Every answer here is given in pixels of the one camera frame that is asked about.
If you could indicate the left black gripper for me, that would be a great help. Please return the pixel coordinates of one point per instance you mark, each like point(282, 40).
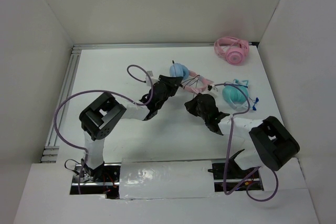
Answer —
point(172, 83)

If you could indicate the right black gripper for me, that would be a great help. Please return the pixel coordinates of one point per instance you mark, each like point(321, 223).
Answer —
point(190, 106)

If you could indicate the blue pink cat-ear headphones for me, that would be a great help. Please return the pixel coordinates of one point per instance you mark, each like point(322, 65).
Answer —
point(179, 70)

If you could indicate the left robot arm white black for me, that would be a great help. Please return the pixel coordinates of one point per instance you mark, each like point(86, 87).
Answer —
point(102, 115)

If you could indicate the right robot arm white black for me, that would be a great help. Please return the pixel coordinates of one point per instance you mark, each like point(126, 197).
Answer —
point(273, 144)

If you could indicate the teal white cat-ear headphones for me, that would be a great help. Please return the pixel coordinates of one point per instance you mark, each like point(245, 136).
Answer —
point(234, 97)

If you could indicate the white sheet over base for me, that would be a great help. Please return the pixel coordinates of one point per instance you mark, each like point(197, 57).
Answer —
point(166, 180)

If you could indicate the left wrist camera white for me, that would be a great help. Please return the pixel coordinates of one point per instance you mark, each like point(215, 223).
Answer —
point(150, 79)

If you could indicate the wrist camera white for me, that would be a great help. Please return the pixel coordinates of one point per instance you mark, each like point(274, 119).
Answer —
point(212, 90)
point(150, 79)

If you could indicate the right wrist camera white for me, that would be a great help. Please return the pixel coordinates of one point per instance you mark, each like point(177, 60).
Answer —
point(212, 90)

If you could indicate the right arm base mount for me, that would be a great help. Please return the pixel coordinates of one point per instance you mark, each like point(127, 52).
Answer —
point(234, 175)

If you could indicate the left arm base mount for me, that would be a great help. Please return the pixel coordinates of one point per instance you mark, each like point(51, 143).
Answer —
point(106, 184)

